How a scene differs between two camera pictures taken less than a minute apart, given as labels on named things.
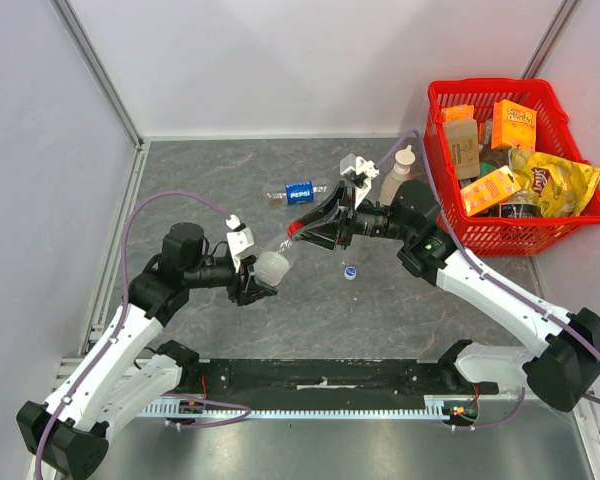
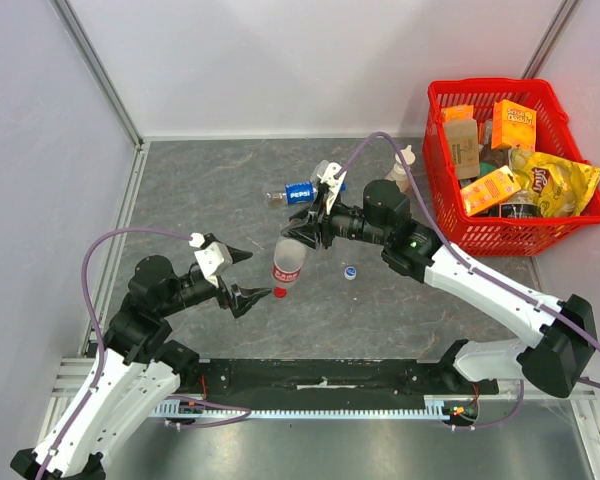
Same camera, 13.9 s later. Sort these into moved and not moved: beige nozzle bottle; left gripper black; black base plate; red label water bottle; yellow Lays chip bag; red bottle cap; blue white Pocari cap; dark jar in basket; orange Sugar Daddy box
Moved: red bottle cap; left gripper black; red label water bottle
Not moved: yellow Lays chip bag; beige nozzle bottle; blue white Pocari cap; dark jar in basket; orange Sugar Daddy box; black base plate
